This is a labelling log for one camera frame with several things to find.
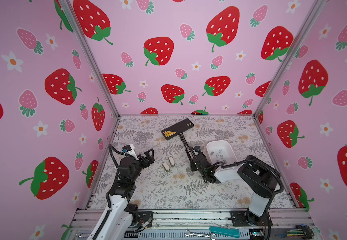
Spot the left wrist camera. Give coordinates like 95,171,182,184
122,144,137,159

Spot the white plastic tray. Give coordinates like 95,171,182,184
206,140,237,165

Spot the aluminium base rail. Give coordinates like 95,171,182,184
66,209,323,240

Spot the black stapler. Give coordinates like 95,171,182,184
161,118,196,162

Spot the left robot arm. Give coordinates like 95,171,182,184
88,144,155,240

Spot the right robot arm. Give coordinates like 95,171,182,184
186,148,284,226

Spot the silver wrench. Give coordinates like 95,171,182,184
184,230,215,240

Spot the green circuit board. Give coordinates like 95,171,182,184
249,230,265,240

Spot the teal handled tool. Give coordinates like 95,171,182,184
209,226,240,238

